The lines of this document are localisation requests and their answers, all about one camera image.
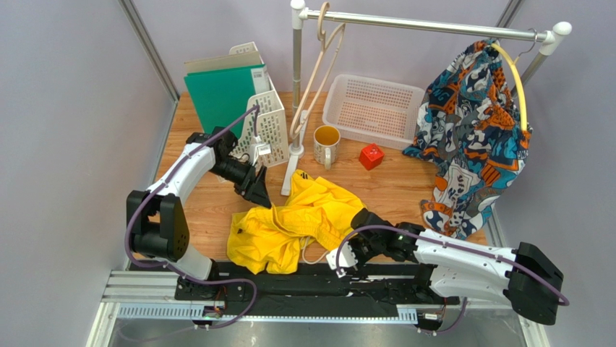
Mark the white perforated file holder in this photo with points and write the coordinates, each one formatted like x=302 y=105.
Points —
x=270 y=123

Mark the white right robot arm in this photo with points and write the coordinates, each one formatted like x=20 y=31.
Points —
x=524 y=277

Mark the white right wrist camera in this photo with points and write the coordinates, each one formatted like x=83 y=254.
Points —
x=341 y=258

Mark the red cube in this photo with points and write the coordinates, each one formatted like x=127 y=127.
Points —
x=371 y=156

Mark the white perforated plastic basket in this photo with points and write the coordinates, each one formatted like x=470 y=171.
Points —
x=373 y=111

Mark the white mug with yellow interior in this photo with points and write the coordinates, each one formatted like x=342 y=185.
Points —
x=326 y=143

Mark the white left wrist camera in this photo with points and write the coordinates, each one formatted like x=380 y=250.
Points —
x=258 y=148

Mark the yellow shorts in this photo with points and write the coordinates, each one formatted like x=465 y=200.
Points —
x=271 y=239

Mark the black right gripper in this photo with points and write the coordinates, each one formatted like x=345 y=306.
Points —
x=358 y=236

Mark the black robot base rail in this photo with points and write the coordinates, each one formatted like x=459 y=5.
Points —
x=374 y=291

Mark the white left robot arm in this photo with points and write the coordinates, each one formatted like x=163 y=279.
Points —
x=157 y=226

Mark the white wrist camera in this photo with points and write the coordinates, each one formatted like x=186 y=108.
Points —
x=341 y=258
x=258 y=148

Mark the beige clothes hanger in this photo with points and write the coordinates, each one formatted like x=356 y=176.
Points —
x=330 y=45

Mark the yellow clothes hanger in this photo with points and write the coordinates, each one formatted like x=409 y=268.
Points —
x=517 y=82

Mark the beige folder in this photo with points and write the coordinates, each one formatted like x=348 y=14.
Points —
x=230 y=61

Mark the patterned blue orange shorts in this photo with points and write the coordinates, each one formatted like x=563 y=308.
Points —
x=477 y=136

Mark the green folder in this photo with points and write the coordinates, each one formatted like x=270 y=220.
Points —
x=221 y=96

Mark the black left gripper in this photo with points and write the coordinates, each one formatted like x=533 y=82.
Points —
x=258 y=194

